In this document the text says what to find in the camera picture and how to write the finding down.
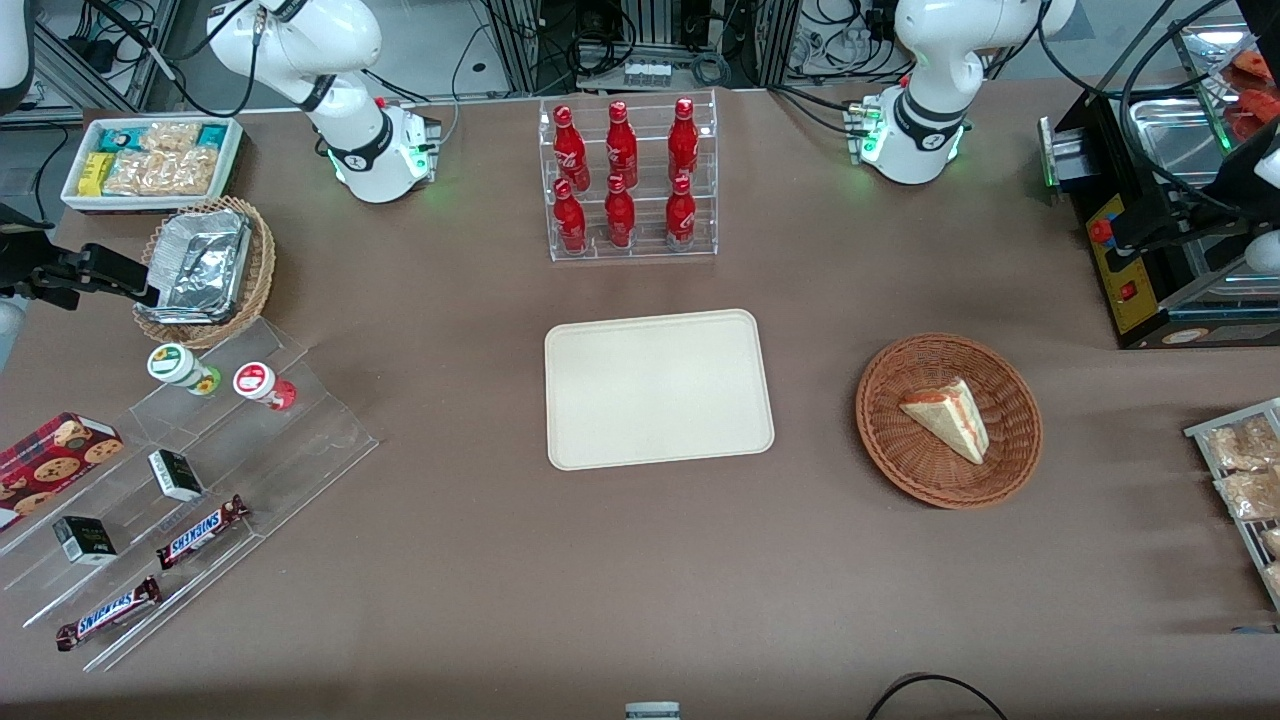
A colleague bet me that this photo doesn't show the white snack box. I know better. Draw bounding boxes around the white snack box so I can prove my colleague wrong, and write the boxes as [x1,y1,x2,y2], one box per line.
[60,115,244,213]

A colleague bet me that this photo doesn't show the tray of packaged snacks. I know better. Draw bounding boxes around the tray of packaged snacks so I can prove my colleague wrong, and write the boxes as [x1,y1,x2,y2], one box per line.
[1185,398,1280,613]

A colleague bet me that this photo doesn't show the small black box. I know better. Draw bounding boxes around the small black box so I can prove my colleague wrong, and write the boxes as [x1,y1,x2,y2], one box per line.
[53,516,117,566]
[148,450,204,503]

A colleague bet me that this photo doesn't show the stainless steel tray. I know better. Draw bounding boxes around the stainless steel tray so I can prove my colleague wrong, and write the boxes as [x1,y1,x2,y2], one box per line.
[1128,95,1236,191]

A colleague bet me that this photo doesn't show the Snickers chocolate bar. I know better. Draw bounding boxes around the Snickers chocolate bar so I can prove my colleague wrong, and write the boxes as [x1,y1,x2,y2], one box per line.
[56,576,162,652]
[156,495,251,571]

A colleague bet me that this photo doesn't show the red gum bottle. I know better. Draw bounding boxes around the red gum bottle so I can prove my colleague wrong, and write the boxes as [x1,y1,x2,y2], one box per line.
[233,362,298,412]

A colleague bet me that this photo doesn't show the clear acrylic stepped display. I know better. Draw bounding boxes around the clear acrylic stepped display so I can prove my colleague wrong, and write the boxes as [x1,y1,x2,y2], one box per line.
[0,318,379,673]

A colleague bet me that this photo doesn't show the light wicker basket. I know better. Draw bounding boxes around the light wicker basket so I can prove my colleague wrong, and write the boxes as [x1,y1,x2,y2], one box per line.
[133,195,276,351]

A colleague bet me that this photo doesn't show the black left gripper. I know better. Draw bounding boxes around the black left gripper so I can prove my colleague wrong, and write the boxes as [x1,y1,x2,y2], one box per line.
[1118,160,1280,251]

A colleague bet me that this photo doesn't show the clear rice cracker bag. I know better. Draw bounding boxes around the clear rice cracker bag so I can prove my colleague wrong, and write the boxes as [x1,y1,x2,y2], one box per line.
[103,148,218,197]
[140,121,202,154]

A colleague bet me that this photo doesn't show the black looped cable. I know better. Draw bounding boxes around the black looped cable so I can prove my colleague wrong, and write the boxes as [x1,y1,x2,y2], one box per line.
[1118,0,1251,216]

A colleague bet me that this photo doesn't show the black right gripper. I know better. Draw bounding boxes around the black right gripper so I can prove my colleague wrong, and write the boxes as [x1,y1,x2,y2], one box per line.
[0,235,161,307]

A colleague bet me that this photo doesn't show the aluminium frame rail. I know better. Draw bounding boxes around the aluminium frame rail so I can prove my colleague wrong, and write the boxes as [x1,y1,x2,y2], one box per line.
[30,0,183,113]

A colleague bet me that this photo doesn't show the cream plastic tray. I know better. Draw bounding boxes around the cream plastic tray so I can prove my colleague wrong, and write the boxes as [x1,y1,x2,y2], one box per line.
[544,309,776,471]

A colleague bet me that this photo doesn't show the red cola bottle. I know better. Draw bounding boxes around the red cola bottle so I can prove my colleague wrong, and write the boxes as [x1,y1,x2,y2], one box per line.
[668,97,700,183]
[605,100,639,189]
[604,174,637,249]
[553,105,591,191]
[665,175,697,251]
[553,179,588,255]

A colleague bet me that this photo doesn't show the stacked foil trays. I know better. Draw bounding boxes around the stacked foil trays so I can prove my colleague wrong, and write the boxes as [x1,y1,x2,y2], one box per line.
[160,210,253,326]

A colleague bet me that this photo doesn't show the black yellow sealing machine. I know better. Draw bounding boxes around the black yellow sealing machine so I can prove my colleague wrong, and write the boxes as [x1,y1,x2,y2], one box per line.
[1038,85,1280,351]

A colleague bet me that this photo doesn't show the black floor cable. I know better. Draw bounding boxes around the black floor cable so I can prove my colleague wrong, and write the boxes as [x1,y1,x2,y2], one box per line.
[865,674,1011,720]

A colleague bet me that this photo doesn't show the clear acrylic bottle rack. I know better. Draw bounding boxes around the clear acrylic bottle rack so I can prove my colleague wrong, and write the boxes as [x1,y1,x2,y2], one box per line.
[538,88,719,263]

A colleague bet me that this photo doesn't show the wrapped triangle sandwich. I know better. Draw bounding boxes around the wrapped triangle sandwich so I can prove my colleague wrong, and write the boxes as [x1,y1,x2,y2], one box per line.
[899,377,990,466]

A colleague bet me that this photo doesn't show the brown round wicker basket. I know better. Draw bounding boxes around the brown round wicker basket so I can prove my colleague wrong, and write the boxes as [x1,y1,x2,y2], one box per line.
[855,333,1044,510]

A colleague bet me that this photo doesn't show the red packaged food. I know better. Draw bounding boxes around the red packaged food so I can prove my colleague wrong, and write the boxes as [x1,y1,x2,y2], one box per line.
[1228,48,1280,143]

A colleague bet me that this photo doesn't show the red cookie box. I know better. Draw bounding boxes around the red cookie box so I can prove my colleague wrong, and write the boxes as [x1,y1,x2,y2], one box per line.
[0,412,124,521]

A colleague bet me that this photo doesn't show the green gum bottle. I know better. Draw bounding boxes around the green gum bottle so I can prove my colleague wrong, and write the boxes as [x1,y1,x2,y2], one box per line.
[147,343,222,397]

